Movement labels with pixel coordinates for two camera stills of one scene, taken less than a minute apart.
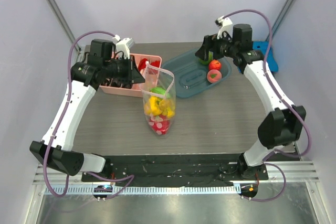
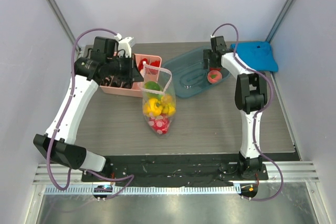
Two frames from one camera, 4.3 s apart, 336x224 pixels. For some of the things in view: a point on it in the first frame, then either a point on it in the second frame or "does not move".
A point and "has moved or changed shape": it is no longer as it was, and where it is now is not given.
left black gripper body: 119,69 does not move
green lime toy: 210,57 has moved or changed shape
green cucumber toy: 159,90 → 159,96
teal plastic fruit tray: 191,76 does not move
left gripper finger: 135,76 does not move
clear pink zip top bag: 158,90 does not move
